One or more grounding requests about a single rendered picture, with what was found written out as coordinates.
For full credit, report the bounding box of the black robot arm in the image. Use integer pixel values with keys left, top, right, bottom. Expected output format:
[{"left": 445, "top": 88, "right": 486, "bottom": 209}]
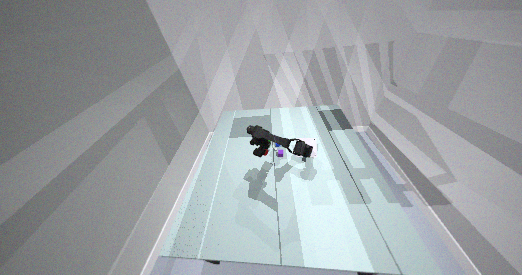
[{"left": 246, "top": 125, "right": 313, "bottom": 158}]

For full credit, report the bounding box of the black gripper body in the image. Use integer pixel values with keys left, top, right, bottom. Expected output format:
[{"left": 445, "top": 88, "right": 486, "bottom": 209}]
[{"left": 253, "top": 139, "right": 269, "bottom": 157}]

